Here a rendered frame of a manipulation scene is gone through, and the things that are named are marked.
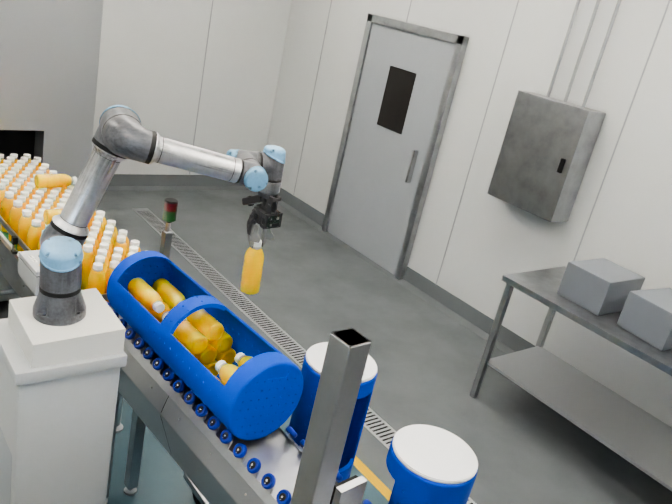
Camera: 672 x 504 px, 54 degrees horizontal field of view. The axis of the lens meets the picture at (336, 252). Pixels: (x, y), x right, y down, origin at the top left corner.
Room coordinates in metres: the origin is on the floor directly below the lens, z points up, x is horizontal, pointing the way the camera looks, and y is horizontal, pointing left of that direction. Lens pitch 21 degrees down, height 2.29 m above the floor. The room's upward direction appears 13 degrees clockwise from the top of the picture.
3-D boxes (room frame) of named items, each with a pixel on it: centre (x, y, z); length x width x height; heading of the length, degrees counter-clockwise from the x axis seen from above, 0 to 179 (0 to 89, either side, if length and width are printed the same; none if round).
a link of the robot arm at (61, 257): (1.75, 0.79, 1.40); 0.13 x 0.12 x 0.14; 26
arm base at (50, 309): (1.75, 0.78, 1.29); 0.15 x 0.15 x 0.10
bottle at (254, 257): (2.16, 0.28, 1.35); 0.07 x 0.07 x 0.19
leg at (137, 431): (2.41, 0.69, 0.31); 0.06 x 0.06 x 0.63; 46
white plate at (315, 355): (2.20, -0.11, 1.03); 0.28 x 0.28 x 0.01
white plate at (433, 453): (1.77, -0.45, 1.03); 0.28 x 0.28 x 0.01
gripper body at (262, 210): (2.13, 0.26, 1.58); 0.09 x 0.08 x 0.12; 47
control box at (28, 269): (2.34, 1.13, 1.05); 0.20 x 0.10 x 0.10; 46
